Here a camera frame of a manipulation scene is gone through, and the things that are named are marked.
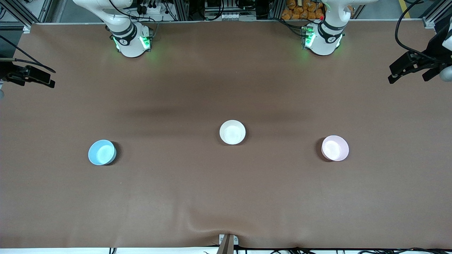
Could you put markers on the brown table cloth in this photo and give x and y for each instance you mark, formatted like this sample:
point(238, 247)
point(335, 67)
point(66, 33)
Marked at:
point(226, 197)

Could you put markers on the aluminium frame post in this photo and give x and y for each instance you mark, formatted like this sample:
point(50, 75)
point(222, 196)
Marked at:
point(275, 7)
point(182, 8)

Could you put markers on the white power strip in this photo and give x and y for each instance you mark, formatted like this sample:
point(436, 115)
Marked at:
point(152, 10)

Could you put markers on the metal bracket with post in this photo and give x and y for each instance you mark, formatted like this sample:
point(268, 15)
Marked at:
point(226, 247)

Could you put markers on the pink bowl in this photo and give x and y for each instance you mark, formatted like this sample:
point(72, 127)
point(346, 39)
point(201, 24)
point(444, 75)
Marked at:
point(334, 148)

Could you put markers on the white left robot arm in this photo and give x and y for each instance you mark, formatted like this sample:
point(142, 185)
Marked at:
point(323, 44)

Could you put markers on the white bowl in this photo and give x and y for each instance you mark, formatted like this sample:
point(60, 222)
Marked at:
point(232, 132)

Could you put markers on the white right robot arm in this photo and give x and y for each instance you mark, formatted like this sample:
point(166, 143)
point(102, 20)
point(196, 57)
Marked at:
point(131, 46)

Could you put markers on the blue bowl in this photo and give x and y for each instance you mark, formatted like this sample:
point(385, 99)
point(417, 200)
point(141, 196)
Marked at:
point(101, 152)

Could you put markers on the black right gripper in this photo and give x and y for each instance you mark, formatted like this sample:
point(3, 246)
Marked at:
point(7, 71)

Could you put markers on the aluminium frame profile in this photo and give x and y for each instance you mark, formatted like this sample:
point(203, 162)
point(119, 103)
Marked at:
point(27, 25)
point(432, 19)

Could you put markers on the orange objects pile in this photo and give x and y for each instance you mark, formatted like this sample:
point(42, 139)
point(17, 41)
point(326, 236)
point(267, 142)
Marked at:
point(303, 8)

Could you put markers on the electronics box with wiring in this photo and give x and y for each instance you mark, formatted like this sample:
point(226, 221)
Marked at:
point(229, 16)

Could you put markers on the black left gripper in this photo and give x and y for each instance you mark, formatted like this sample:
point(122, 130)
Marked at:
point(431, 53)

